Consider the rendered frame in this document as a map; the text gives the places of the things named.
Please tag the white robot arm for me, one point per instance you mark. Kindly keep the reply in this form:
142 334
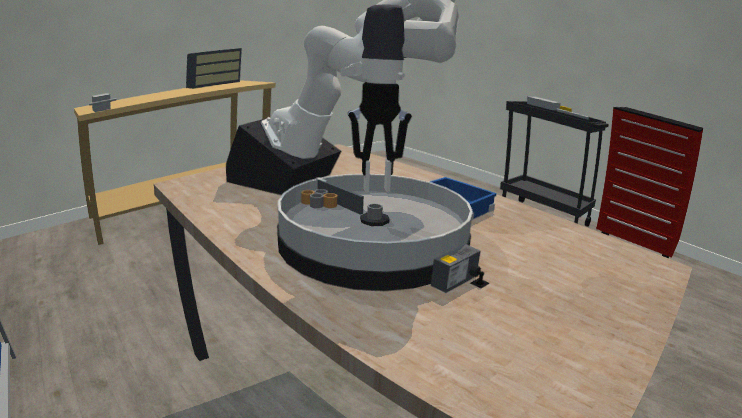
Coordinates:
376 55

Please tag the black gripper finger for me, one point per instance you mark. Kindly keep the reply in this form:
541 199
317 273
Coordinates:
404 117
365 155

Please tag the bronze bushing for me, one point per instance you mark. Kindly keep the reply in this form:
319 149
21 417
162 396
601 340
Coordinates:
305 198
330 200

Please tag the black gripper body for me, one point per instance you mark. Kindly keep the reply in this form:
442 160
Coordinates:
380 97

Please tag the blue crate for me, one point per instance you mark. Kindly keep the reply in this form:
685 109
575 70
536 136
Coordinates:
485 199

